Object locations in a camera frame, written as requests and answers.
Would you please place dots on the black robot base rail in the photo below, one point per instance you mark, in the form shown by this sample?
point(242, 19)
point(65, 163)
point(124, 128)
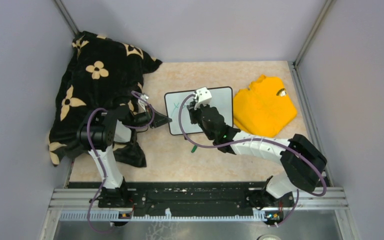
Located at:
point(171, 201)

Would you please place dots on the black floral plush blanket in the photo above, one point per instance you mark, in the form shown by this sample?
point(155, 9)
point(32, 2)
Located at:
point(102, 73)

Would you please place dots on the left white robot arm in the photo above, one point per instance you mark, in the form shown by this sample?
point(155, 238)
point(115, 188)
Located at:
point(98, 132)

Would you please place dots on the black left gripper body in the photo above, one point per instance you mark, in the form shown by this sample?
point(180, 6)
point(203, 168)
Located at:
point(142, 118)

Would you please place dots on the aluminium frame post right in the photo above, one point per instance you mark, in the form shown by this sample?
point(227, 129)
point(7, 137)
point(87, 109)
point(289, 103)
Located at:
point(326, 8)

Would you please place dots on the aluminium frame post left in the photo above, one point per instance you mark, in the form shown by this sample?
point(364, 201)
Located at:
point(63, 10)

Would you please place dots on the black framed whiteboard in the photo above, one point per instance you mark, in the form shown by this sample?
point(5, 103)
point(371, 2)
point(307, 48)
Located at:
point(222, 100)

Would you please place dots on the aluminium frame post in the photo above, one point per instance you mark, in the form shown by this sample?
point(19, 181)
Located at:
point(326, 8)
point(63, 10)

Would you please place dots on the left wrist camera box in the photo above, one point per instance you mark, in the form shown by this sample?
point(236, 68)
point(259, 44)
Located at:
point(143, 101)

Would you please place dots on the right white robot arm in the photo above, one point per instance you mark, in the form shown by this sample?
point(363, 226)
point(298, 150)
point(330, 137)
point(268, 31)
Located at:
point(302, 162)

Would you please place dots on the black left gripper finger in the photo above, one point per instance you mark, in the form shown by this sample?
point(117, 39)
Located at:
point(160, 116)
point(160, 122)

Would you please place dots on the yellow folded sweatshirt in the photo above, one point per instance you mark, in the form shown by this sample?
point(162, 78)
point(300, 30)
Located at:
point(264, 108)

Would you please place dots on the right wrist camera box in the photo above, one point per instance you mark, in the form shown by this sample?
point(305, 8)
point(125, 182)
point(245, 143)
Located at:
point(202, 96)

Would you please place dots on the green marker cap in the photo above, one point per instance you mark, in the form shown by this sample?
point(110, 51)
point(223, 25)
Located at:
point(194, 149)

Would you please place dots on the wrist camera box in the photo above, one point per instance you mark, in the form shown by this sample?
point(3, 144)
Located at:
point(143, 101)
point(202, 96)

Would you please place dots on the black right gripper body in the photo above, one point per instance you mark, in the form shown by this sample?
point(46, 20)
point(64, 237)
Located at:
point(196, 115)

